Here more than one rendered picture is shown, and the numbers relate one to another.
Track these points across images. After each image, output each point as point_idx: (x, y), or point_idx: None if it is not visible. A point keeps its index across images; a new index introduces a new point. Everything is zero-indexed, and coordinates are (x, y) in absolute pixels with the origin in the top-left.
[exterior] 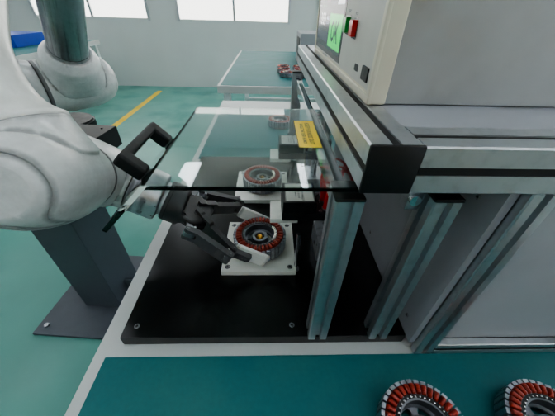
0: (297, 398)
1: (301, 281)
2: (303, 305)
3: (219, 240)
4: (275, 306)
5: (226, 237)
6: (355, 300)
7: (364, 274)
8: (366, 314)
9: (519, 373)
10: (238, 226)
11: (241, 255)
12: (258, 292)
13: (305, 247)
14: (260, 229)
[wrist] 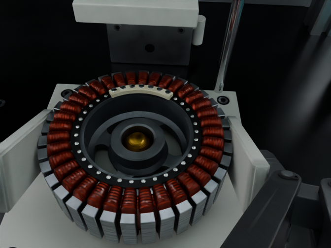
0: None
1: (249, 94)
2: (308, 97)
3: (279, 239)
4: (328, 143)
5: (254, 200)
6: (272, 34)
7: (216, 16)
8: (295, 29)
9: None
10: (80, 206)
11: (283, 169)
12: (302, 176)
13: None
14: (90, 144)
